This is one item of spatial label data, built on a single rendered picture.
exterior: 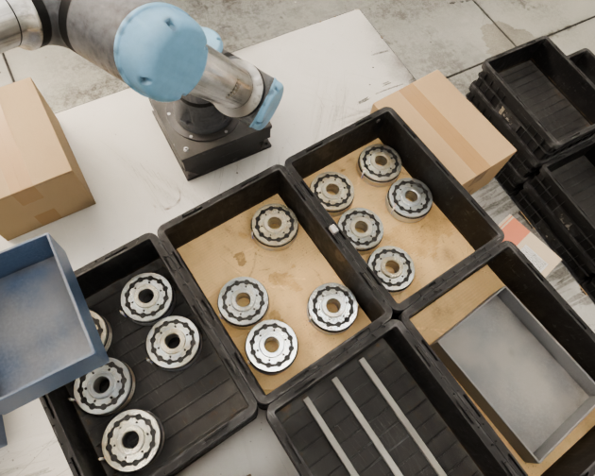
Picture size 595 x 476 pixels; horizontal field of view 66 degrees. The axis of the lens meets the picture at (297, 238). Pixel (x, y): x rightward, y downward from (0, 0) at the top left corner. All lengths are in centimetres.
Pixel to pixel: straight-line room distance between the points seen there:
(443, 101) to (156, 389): 95
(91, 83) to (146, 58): 189
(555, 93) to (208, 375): 161
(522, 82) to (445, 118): 78
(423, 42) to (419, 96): 148
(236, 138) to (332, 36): 56
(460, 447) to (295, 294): 43
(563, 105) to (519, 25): 113
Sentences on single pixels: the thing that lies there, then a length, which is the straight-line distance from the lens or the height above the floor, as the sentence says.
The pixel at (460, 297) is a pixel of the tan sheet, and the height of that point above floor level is 83.
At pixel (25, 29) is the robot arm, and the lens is 69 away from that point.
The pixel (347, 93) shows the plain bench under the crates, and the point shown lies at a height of 70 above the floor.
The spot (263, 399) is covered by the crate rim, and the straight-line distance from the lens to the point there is 84.
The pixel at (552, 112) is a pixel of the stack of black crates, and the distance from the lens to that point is 195.
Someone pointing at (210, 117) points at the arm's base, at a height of 85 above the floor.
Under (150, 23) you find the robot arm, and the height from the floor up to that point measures 136.
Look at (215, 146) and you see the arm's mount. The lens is 118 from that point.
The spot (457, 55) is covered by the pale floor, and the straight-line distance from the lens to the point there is 273.
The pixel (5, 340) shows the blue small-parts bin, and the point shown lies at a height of 107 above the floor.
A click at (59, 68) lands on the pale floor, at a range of 262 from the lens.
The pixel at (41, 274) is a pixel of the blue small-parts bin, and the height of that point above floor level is 107.
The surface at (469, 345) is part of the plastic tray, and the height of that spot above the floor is 83.
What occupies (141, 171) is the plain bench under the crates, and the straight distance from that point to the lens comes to 129.
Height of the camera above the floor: 176
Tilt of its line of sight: 66 degrees down
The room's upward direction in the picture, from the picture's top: 9 degrees clockwise
